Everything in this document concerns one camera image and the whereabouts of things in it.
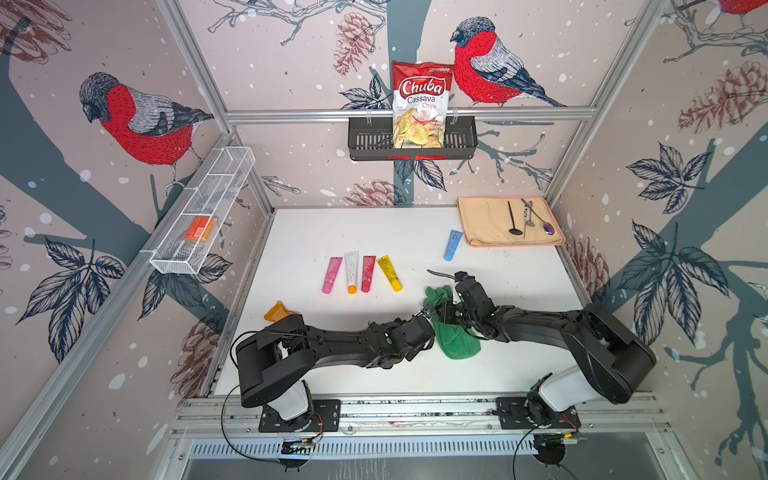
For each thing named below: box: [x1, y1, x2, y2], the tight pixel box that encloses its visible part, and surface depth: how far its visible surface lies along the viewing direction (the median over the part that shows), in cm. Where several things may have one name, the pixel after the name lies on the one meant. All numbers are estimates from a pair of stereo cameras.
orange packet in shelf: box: [184, 216, 216, 242], surface depth 72 cm
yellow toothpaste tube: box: [376, 255, 403, 292], surface depth 102 cm
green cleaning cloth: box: [423, 285, 481, 359], surface depth 84 cm
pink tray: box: [458, 195, 566, 247], surface depth 117 cm
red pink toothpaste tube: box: [361, 255, 376, 293], surface depth 103 cm
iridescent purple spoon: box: [521, 198, 555, 236], surface depth 116 cm
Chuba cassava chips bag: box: [392, 60, 454, 149], surface depth 87 cm
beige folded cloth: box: [458, 196, 563, 245], surface depth 118 cm
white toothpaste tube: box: [344, 251, 359, 295], surface depth 102 cm
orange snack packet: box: [264, 300, 295, 323], surface depth 94 cm
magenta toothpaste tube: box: [322, 257, 343, 295], surface depth 103 cm
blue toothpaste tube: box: [444, 230, 463, 262], surface depth 109 cm
